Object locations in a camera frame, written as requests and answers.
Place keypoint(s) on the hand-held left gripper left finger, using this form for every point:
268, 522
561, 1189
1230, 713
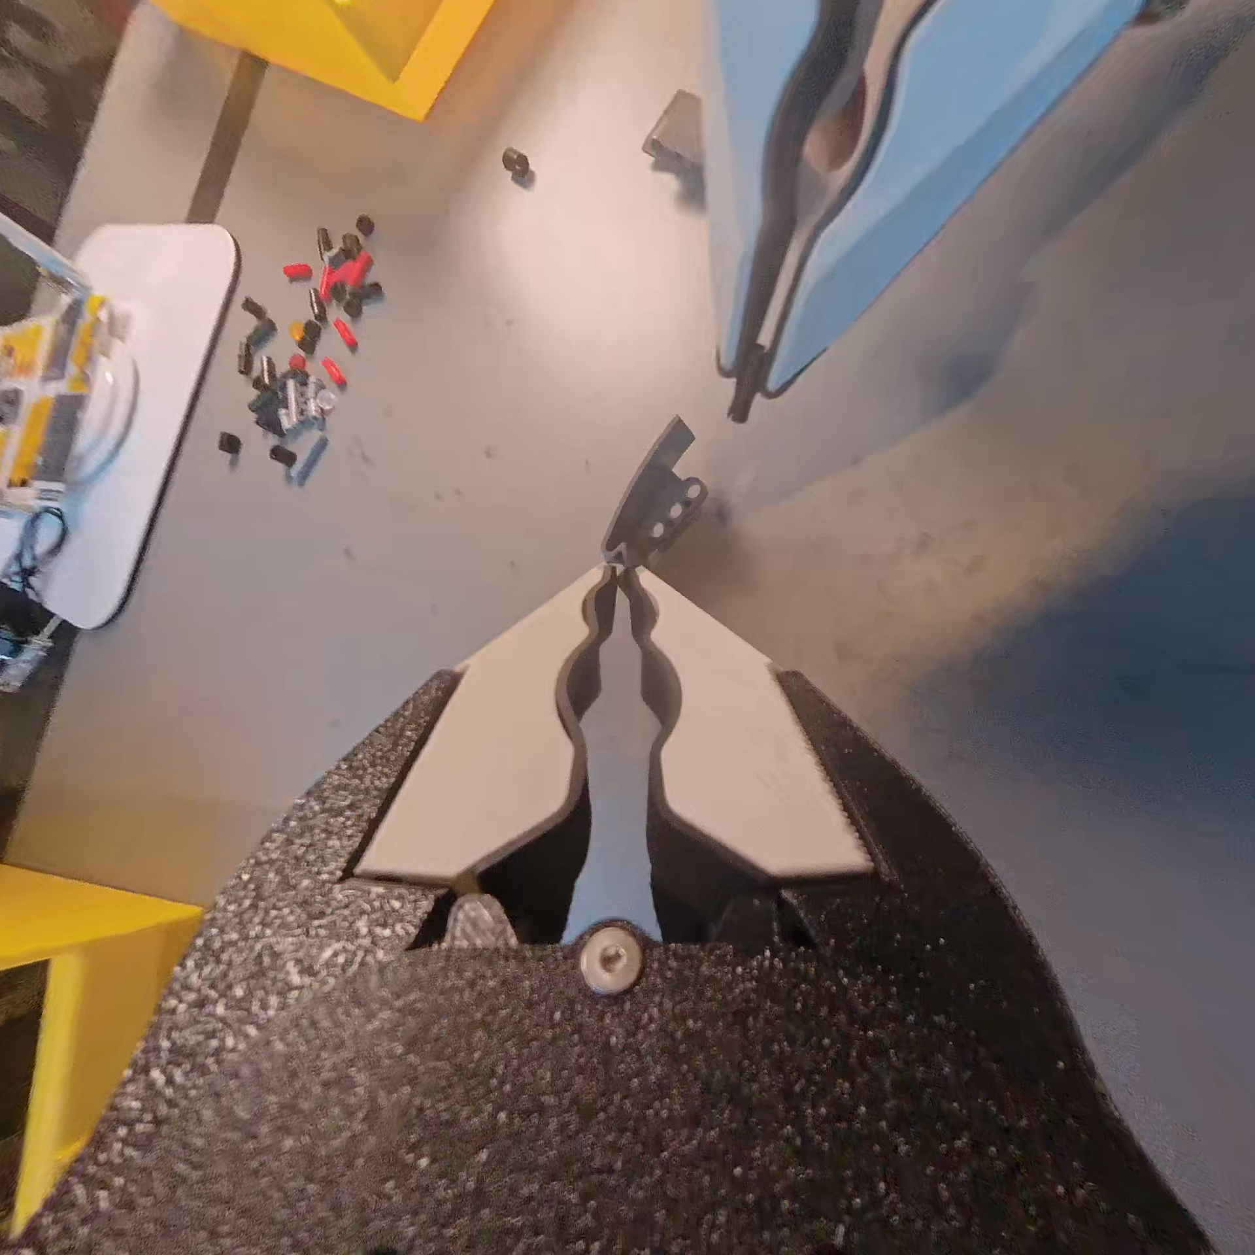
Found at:
480, 775

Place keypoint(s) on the pile of small brick pins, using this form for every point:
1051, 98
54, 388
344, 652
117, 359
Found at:
304, 343

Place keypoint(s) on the white rounded base plate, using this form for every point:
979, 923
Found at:
166, 392

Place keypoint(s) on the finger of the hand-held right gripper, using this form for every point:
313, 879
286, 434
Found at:
981, 98
746, 147

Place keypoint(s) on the yellow plastic parts bin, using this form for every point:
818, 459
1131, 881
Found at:
392, 69

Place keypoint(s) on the grey desk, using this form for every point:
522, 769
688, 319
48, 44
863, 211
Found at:
491, 589

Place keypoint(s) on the grey curved brick panel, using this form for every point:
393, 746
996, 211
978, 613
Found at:
677, 132
643, 500

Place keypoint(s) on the black long brick pin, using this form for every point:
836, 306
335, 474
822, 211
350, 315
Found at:
747, 383

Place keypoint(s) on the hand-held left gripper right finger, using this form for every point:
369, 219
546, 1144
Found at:
755, 775

